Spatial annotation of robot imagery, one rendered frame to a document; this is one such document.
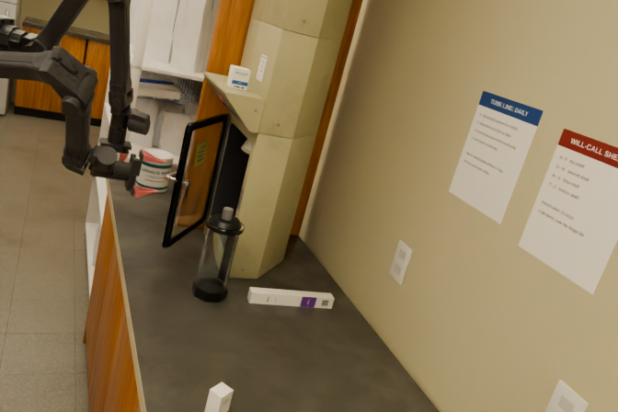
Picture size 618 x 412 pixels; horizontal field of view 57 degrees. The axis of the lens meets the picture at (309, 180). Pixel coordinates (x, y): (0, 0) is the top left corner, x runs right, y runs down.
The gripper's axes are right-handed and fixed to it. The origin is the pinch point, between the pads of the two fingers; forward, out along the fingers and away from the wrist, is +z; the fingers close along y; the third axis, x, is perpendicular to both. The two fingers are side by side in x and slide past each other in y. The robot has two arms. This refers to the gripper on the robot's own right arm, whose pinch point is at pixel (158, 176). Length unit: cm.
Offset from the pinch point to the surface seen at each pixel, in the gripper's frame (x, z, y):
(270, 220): -18.8, 32.1, -2.9
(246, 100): -19.4, 14.4, 31.6
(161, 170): 49, 12, -12
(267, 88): -18.4, 19.9, 36.1
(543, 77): -74, 61, 59
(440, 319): -68, 63, -6
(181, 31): 110, 20, 40
